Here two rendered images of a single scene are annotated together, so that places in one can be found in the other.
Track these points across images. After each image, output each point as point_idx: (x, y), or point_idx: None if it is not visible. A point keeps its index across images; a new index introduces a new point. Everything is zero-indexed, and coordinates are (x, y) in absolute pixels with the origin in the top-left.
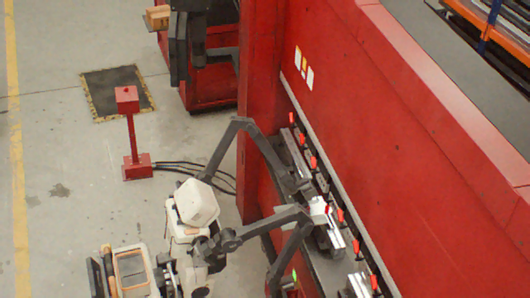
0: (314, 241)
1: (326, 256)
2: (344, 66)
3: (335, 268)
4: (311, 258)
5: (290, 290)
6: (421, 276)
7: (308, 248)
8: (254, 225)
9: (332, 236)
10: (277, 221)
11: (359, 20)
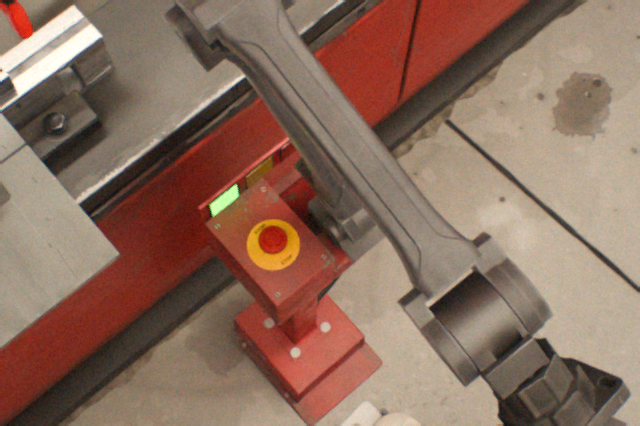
0: (53, 167)
1: (108, 98)
2: None
3: (152, 48)
4: (146, 144)
5: (282, 201)
6: None
7: (102, 174)
8: (396, 191)
9: (41, 67)
10: (336, 84)
11: None
